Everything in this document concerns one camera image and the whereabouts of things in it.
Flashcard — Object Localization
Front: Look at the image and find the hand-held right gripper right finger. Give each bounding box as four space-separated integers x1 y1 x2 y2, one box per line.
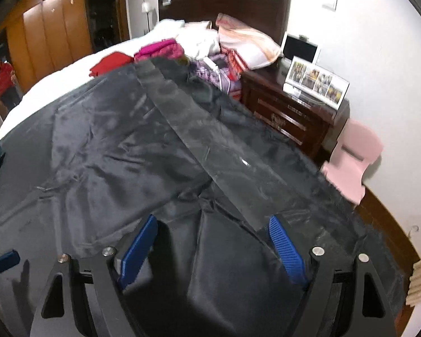
268 215 397 337

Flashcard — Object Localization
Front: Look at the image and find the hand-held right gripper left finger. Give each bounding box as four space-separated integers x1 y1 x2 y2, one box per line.
31 214 159 337

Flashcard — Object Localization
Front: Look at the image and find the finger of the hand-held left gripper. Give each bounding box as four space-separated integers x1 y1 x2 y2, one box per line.
0 249 21 276

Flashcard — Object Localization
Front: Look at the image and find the black satin sheet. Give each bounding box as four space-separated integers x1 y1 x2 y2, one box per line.
0 57 408 337

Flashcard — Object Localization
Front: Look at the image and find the pink plastic chair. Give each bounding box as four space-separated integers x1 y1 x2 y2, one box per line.
319 119 385 206

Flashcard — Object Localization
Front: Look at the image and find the dark wooden nightstand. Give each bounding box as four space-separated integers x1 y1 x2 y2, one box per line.
240 65 351 167

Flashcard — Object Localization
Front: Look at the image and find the purple patterned garment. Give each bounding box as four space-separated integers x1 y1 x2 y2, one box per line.
191 53 242 94

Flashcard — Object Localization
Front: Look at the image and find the red striped cloth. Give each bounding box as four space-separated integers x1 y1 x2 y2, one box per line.
228 50 248 102

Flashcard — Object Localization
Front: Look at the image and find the bed with white quilt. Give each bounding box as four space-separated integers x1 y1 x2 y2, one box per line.
0 19 183 141

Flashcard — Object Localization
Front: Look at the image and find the red folded garment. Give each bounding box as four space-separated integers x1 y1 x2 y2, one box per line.
89 52 134 78

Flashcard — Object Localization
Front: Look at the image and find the white framed tablet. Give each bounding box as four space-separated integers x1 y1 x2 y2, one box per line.
280 33 321 69

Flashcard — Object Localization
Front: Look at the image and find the magenta fleece garment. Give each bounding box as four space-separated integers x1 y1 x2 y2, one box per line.
134 38 185 62

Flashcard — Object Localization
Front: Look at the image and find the pink striped pillow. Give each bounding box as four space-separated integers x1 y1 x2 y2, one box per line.
216 13 284 70

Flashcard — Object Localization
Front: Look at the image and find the white dotted pillow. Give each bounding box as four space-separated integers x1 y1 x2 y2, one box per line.
177 21 220 60

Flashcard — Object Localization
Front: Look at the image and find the wooden wardrobe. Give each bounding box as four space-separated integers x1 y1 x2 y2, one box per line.
5 0 134 94

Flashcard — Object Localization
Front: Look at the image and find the dark open doorway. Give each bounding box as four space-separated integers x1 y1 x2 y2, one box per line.
84 0 130 53

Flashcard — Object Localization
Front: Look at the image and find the white table lamp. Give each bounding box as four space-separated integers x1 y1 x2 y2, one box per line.
141 2 154 36

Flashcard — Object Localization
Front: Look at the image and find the dark wooden headboard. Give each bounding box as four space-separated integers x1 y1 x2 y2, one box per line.
158 0 292 55

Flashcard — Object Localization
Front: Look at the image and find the multi-photo picture frame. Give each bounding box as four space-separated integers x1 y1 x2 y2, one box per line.
283 56 349 108

